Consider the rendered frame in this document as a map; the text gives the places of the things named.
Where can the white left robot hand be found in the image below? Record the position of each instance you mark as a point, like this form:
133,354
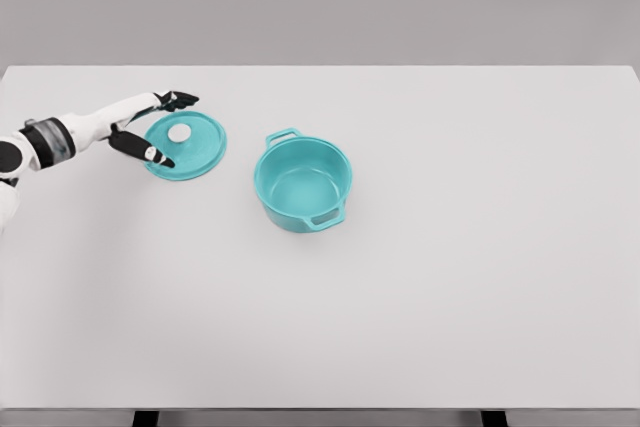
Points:
131,108

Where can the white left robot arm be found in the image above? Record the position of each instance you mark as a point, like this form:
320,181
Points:
55,137

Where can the teal pot lid white knob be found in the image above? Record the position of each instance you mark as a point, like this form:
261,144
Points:
192,154

